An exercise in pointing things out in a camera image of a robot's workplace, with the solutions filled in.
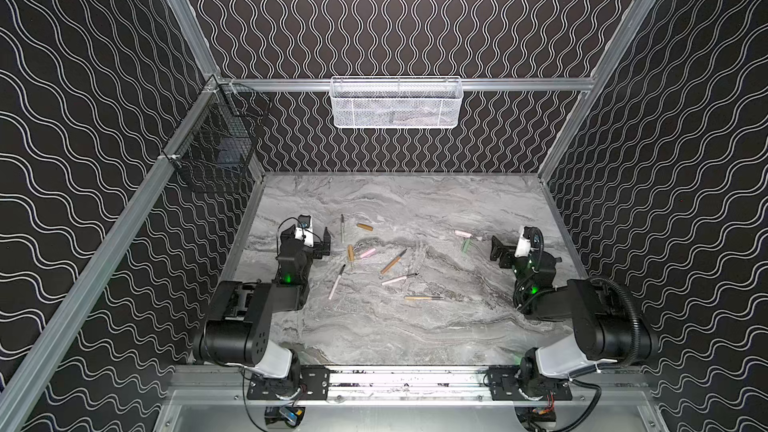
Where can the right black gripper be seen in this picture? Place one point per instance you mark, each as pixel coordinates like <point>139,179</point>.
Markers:
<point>507,249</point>

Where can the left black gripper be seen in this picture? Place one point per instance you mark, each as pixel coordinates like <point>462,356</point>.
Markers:
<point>315,243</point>

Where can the white pink pen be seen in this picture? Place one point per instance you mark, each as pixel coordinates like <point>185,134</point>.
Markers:
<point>336,282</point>

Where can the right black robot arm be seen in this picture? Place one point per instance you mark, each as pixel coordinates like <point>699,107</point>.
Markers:
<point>608,326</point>

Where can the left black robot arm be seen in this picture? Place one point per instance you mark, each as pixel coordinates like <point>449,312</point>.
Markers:
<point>236,329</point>

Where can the brown pen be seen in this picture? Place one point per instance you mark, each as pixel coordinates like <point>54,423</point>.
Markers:
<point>393,262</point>

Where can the pink pen center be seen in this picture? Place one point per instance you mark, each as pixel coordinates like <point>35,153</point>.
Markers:
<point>398,279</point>

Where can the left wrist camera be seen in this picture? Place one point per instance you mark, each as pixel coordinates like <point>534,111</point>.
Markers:
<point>304,230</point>

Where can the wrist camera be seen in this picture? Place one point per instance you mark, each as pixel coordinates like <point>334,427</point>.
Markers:
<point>304,230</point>
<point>530,239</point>

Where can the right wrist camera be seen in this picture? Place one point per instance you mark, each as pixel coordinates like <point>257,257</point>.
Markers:
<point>530,239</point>

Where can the black wire mesh basket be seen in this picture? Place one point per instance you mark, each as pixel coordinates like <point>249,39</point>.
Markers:
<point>216,157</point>

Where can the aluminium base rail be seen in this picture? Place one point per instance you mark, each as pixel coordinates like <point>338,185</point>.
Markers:
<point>370,385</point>

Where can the white wire mesh basket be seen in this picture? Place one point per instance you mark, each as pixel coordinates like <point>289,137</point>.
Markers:
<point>391,102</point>

